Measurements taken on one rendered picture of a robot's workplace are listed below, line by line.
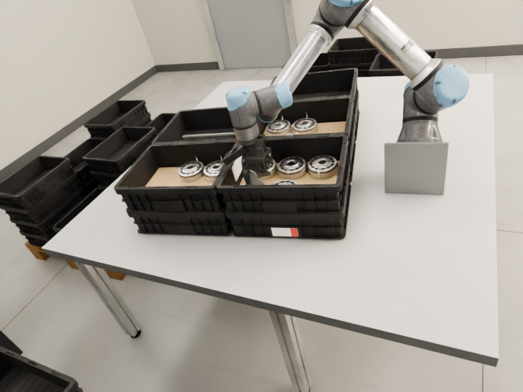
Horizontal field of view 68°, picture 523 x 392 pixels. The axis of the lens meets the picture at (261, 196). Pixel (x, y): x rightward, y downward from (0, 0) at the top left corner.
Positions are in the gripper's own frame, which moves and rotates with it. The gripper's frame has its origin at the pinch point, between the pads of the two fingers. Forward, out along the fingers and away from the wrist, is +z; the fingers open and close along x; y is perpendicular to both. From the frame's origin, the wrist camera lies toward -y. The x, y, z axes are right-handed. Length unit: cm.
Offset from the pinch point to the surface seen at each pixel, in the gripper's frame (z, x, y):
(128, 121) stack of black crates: 31, 105, -151
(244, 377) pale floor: 85, -29, -13
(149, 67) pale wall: 73, 336, -308
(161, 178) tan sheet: 2.0, 3.6, -43.2
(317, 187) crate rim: -7.7, -8.4, 25.4
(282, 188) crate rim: -7.5, -9.6, 14.5
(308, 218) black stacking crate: 4.5, -8.9, 21.1
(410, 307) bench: 15, -29, 53
